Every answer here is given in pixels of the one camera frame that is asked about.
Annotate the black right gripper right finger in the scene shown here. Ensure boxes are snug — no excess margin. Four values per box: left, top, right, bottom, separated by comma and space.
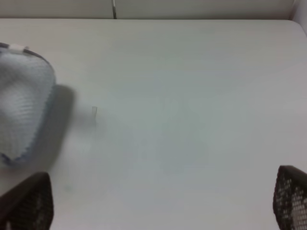
272, 165, 307, 230

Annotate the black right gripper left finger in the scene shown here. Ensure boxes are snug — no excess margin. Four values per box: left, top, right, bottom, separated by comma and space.
0, 172, 53, 230

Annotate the blue white striped towel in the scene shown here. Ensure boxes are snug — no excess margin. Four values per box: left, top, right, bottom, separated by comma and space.
0, 43, 56, 167

